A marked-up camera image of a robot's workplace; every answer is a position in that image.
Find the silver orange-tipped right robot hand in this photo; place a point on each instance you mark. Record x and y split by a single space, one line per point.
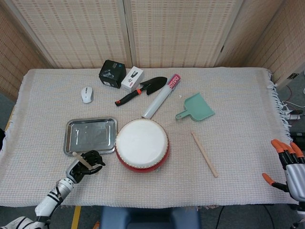
295 176

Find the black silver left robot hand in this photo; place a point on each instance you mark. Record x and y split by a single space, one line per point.
91 158

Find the wooden drumstick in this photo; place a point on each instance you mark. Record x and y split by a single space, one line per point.
204 153
83 161

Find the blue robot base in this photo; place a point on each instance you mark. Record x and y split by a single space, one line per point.
143 218

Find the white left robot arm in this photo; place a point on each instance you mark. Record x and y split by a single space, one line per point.
47 202

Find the metal tray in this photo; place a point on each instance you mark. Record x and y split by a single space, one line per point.
90 133

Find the red drum with white skin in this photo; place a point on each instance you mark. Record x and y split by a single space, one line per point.
141 143

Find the white power strip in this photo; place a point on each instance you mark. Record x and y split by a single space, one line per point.
294 116

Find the white computer mouse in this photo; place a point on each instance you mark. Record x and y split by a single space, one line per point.
87 95

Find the beige woven tablecloth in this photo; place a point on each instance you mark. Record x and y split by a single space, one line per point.
214 186

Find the black cardboard box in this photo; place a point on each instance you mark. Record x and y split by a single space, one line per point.
112 72

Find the white cardboard box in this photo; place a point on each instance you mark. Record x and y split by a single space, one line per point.
132 80

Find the plastic wrap roll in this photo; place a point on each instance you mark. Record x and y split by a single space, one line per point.
159 97

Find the black garden trowel orange collar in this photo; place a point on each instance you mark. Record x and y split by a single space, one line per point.
155 84

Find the mint green dustpan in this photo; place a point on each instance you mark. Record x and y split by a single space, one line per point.
199 107

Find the woven bamboo folding screen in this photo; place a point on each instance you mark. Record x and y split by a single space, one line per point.
178 31

